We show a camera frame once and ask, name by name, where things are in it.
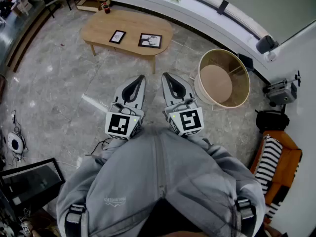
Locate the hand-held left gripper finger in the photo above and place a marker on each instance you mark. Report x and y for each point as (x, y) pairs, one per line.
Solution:
(121, 94)
(141, 95)

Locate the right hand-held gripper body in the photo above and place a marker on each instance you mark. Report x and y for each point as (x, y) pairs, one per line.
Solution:
(190, 121)

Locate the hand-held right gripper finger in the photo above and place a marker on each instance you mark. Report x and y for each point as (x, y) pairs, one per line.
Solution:
(166, 92)
(186, 90)

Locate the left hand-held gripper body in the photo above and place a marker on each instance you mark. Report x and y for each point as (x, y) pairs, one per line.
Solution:
(118, 125)

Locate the large black picture frame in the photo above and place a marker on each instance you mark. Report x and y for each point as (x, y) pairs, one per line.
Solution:
(149, 40)

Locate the person's right forearm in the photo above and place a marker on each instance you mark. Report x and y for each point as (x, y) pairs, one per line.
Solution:
(209, 149)

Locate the person's left forearm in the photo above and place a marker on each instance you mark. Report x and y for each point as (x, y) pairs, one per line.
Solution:
(116, 147)

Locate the wooden coffee table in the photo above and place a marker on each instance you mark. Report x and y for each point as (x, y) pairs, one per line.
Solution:
(128, 23)

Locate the round white wooden side table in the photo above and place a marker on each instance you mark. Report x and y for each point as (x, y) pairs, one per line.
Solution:
(216, 83)

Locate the person in white shirt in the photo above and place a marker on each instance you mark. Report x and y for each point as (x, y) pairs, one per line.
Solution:
(153, 181)

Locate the black flat panel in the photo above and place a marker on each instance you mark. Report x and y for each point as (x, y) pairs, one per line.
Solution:
(247, 61)

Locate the white window ledge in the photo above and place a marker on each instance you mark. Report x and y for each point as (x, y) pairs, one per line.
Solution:
(197, 11)

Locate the black bag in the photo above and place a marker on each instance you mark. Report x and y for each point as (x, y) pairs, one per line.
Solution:
(271, 121)

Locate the dark soda bottle red cap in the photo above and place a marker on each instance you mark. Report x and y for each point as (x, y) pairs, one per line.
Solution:
(106, 8)

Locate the black white striped cushion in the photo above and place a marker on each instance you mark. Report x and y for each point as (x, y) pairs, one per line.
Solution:
(269, 162)

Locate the small white cup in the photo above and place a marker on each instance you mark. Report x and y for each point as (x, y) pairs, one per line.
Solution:
(270, 57)

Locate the black window divider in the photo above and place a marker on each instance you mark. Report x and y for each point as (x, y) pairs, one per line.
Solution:
(223, 7)

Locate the grey cylindrical bin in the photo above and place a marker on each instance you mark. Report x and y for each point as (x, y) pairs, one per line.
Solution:
(265, 44)

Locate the white round device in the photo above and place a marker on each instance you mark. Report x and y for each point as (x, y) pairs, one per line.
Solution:
(15, 142)

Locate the black monitor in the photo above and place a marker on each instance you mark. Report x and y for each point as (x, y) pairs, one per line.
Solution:
(29, 181)

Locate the orange armchair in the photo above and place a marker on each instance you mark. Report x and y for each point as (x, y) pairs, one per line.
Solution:
(287, 164)

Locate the grey roller blind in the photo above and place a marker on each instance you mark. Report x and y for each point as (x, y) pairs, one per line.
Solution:
(271, 4)

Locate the small black picture frame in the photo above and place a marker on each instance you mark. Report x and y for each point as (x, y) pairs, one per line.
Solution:
(117, 36)

